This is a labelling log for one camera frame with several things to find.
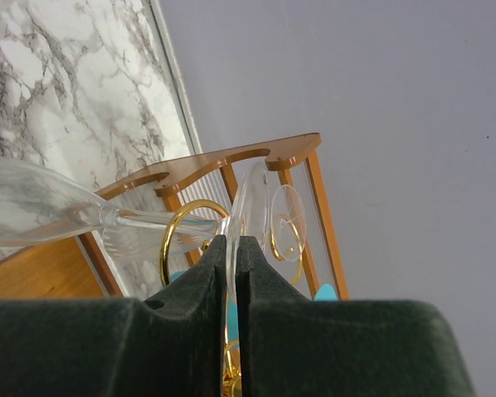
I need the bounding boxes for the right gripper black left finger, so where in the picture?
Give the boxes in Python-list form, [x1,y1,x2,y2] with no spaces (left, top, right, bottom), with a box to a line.
[0,236,227,396]

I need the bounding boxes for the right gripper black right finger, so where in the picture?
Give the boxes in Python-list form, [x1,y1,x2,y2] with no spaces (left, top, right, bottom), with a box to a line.
[236,237,475,396]

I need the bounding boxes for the blue plastic goblet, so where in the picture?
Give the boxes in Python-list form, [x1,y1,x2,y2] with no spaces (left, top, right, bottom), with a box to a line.
[169,270,340,336]

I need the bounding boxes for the clear ribbed wine glass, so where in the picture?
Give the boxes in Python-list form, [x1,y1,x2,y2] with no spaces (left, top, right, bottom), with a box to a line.
[103,184,309,264]

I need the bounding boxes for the wooden rack base board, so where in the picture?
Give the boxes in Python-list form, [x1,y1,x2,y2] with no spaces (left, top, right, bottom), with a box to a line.
[0,238,105,299]

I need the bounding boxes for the wooden shelf rack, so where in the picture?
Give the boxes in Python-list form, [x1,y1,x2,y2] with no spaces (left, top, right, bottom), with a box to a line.
[97,133,349,300]

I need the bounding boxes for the gold wire wine glass rack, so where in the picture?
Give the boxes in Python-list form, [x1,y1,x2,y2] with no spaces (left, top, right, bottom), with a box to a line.
[159,185,307,396]

